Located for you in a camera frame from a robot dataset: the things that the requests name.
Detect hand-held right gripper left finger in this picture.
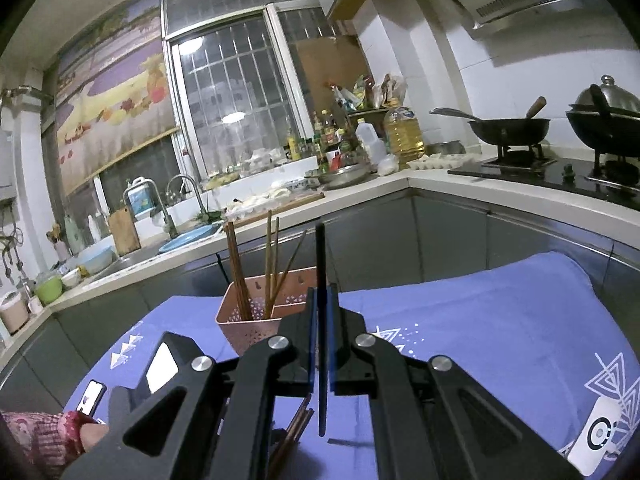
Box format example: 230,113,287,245
60,287,321,480

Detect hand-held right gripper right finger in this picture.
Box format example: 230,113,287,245
327,284,583,480

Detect pink perforated utensil basket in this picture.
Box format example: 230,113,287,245
215,266,331,361

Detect bundle of wooden chopsticks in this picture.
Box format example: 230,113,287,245
269,399,316,480

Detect dark brown chopstick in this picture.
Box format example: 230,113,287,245
224,222,248,322
229,223,255,321

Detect black chopstick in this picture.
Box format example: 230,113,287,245
315,222,331,438

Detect light brown chopstick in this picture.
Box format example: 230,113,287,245
264,210,273,320
270,216,280,311
276,230,307,307

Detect person's left forearm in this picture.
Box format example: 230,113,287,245
0,409,110,480

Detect smartphone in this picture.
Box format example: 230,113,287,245
79,380,107,417

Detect blue plate by sink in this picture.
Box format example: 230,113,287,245
158,224,222,256

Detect light blue bowl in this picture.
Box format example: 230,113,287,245
76,246,120,275

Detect blue printed tablecloth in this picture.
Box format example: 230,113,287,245
65,250,637,480

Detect upright wooden cutting board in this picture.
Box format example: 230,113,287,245
107,207,143,257

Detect steel gooseneck faucet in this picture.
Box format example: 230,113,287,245
123,182,173,240
164,174,210,240

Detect green bowl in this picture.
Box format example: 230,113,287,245
34,275,64,307

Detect white pitcher with blue print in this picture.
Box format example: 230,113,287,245
125,176,155,222

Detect kitchen counter with cabinets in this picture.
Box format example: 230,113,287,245
0,157,640,411

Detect beige rice cooker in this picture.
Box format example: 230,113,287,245
0,289,30,337

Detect steel basin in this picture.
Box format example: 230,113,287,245
304,162,375,191

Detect white egg tray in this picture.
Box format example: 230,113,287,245
406,152,475,172

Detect white plastic jug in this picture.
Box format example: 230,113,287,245
354,117,390,167

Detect group of condiment bottles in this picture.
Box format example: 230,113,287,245
284,109,362,172

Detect yellow cooking oil bottle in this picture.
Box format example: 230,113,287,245
383,97,427,164

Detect barred kitchen window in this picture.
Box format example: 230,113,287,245
164,4,346,188

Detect black gas stove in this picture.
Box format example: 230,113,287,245
446,144,640,212

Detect pile of food bags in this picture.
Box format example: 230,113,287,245
331,73,407,112

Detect brown cardboard sheet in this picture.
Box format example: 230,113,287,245
294,35,372,117

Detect black wok with lid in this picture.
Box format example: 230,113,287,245
565,75,640,155

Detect fruit wall poster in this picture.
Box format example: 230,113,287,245
54,0,182,197

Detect black wok with handle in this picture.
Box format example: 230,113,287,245
429,96,552,147

